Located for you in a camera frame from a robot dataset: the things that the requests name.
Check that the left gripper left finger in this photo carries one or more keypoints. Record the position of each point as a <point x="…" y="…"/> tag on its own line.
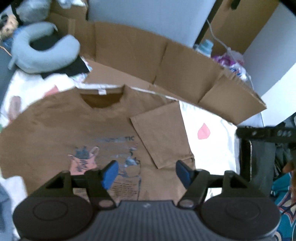
<point x="99" y="182"/>

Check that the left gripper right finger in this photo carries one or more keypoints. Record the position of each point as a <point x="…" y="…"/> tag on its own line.
<point x="195" y="183"/>

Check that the brown t-shirt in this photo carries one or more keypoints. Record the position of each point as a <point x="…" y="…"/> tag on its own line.
<point x="78" y="130"/>

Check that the person's right hand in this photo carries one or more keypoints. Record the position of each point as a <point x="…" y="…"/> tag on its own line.
<point x="290" y="168"/>

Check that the black folded garment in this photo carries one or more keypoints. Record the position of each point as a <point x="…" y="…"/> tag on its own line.
<point x="261" y="163"/>

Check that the cream bear print blanket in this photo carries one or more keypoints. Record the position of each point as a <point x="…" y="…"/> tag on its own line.
<point x="211" y="138"/>

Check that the teal patterned garment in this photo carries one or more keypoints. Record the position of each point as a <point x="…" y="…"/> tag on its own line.
<point x="283" y="194"/>

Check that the purple white refill pouch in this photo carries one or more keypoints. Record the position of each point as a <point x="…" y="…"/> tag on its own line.
<point x="234" y="62"/>

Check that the light blue garment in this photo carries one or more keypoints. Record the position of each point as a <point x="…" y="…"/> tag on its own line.
<point x="6" y="221"/>

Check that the blue cap detergent bottle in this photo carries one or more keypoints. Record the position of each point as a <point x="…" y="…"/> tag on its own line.
<point x="204" y="47"/>

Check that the large cardboard box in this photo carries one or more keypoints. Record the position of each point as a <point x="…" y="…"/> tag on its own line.
<point x="120" y="54"/>

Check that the dark grey pillow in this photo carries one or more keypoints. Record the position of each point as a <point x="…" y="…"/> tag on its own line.
<point x="5" y="73"/>

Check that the blue-grey neck pillow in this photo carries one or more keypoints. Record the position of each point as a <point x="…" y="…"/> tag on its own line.
<point x="32" y="61"/>

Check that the small plush bear toy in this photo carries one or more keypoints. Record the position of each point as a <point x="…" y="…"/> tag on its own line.
<point x="9" y="24"/>

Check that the clear plastic bag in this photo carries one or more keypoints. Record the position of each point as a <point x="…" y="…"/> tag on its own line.
<point x="33" y="11"/>

